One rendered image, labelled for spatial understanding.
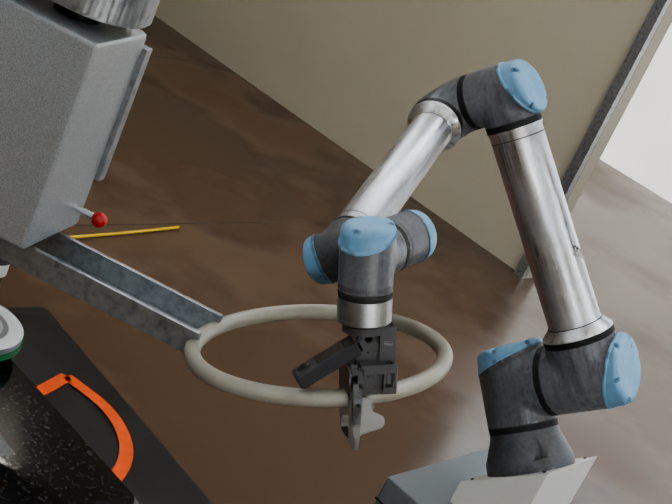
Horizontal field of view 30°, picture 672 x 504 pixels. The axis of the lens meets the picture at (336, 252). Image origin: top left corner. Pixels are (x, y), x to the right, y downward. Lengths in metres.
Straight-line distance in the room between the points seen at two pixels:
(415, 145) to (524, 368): 0.55
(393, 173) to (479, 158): 4.94
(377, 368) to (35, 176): 0.72
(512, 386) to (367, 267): 0.78
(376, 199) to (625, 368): 0.67
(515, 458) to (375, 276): 0.81
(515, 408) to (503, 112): 0.62
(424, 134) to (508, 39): 4.78
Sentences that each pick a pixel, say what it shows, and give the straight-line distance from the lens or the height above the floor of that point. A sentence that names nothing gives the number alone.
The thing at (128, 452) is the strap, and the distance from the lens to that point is 3.99.
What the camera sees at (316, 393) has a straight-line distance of 2.07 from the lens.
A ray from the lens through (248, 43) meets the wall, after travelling 8.44.
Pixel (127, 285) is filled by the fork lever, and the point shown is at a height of 1.09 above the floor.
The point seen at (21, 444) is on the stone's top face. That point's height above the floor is 0.83.
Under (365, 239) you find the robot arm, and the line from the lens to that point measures 1.97.
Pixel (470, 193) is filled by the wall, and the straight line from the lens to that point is 7.30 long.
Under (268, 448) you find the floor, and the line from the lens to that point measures 4.34.
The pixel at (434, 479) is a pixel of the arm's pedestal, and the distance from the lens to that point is 2.81.
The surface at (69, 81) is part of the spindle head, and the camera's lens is 2.25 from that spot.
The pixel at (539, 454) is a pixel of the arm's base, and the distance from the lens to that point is 2.69.
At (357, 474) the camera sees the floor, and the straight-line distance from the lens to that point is 4.44.
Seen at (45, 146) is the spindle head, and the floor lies 1.33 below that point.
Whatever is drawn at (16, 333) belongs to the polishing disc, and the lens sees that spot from 2.60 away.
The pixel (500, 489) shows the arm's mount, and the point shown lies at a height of 0.95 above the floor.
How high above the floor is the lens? 2.15
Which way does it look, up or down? 20 degrees down
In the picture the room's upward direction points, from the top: 25 degrees clockwise
